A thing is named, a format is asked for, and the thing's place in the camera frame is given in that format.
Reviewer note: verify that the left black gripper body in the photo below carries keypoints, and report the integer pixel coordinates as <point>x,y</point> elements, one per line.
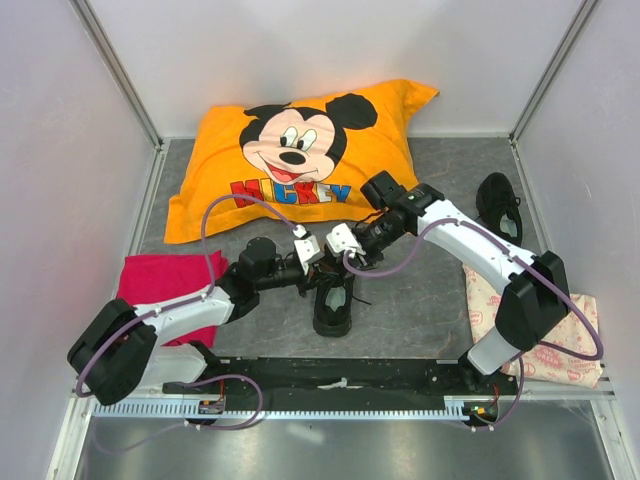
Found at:
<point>286,275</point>

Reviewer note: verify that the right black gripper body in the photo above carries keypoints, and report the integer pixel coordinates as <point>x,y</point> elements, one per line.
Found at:
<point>376,237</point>

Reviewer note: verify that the black sneaker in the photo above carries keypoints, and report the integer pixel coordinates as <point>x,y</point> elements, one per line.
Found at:
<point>333,289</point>
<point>498,208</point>

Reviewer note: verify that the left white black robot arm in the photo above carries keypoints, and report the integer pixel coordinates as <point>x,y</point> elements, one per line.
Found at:
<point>126,347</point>

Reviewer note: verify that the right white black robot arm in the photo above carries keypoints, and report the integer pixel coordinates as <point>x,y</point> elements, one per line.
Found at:
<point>532,288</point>

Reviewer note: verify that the orange Mickey Mouse pillow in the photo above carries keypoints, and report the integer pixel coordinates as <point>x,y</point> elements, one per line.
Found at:
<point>307,160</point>

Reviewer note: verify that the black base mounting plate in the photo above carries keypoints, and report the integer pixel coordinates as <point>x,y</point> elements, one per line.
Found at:
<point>334,383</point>

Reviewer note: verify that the folded magenta cloth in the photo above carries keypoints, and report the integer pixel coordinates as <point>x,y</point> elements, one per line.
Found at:
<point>151,278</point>

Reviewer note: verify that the cream pink printed garment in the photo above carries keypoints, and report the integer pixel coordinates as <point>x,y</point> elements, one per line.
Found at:
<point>542,362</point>

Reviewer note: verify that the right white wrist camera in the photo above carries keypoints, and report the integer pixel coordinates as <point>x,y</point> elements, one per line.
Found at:
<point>341,241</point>

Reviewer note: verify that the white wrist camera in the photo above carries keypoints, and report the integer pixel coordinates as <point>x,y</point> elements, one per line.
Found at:
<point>341,241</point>
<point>308,251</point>

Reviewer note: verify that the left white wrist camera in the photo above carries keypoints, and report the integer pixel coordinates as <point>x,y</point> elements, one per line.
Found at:
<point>308,251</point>

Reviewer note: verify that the grey slotted cable duct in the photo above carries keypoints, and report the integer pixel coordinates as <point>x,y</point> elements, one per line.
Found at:
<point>451,409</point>

